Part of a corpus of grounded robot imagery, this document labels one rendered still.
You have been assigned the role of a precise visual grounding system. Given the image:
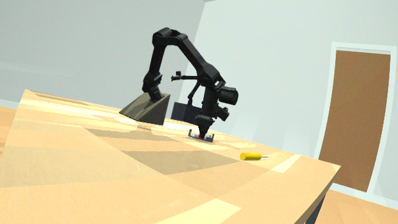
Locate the white battery with red band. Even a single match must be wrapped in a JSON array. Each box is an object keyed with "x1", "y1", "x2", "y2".
[{"x1": 195, "y1": 131, "x2": 212, "y2": 139}]

